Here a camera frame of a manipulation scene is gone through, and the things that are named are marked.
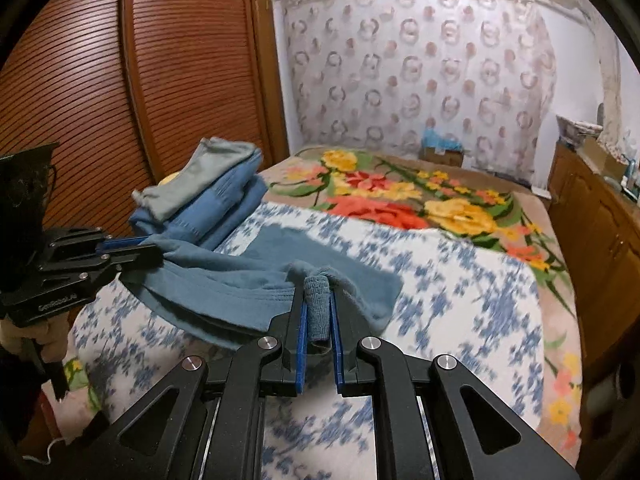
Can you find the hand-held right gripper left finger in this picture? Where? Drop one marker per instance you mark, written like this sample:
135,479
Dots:
301,345

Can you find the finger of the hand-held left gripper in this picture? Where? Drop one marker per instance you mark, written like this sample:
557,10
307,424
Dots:
122,244
135,262

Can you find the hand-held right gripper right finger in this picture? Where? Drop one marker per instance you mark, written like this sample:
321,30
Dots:
336,355

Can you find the teal pants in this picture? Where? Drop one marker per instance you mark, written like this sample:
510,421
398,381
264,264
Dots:
225,280

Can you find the folded grey pants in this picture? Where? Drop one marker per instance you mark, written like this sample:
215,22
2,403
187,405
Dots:
200,175

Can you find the person's left hand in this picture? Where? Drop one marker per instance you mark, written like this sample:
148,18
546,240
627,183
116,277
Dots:
54,337

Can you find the yellow plush toy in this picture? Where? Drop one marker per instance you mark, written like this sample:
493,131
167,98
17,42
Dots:
170,178

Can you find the folded blue denim jeans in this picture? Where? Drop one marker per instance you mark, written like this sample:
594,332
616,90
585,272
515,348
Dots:
215,210

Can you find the blue floral bed sheet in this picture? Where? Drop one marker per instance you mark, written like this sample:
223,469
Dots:
450,320

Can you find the wooden slatted wardrobe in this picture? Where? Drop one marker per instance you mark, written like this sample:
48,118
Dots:
150,85

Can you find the colourful flower blanket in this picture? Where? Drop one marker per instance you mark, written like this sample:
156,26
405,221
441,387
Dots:
400,195

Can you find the blue plastic bag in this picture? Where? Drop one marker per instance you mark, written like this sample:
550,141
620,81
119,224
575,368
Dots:
440,139

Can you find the wooden cabinet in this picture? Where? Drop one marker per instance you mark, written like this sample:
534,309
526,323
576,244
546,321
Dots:
595,240

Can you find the open cardboard box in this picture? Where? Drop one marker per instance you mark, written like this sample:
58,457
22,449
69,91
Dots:
602,157

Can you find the beige lace curtain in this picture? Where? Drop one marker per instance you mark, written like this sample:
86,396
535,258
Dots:
607,80

